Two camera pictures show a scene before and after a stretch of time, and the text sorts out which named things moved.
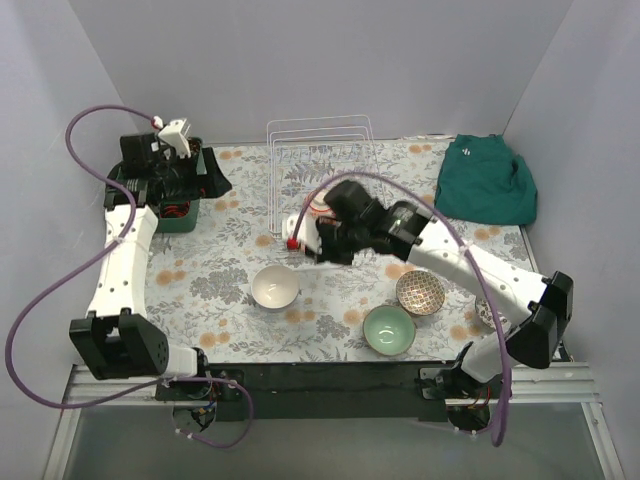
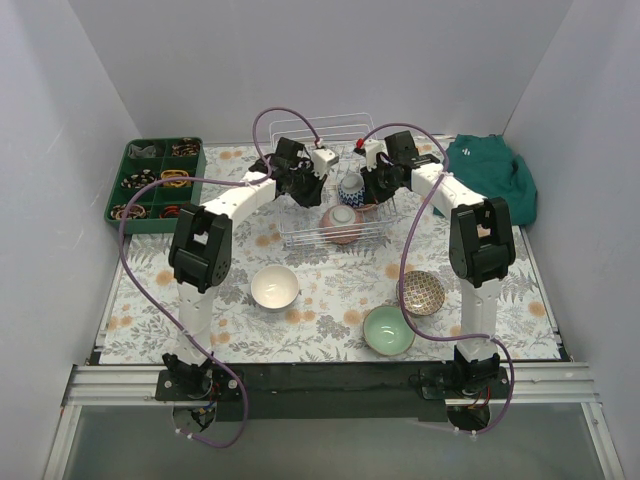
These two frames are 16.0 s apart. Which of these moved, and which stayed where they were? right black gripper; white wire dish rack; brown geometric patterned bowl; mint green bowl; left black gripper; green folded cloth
Moved: left black gripper; right black gripper
Stayed: green folded cloth; white wire dish rack; brown geometric patterned bowl; mint green bowl
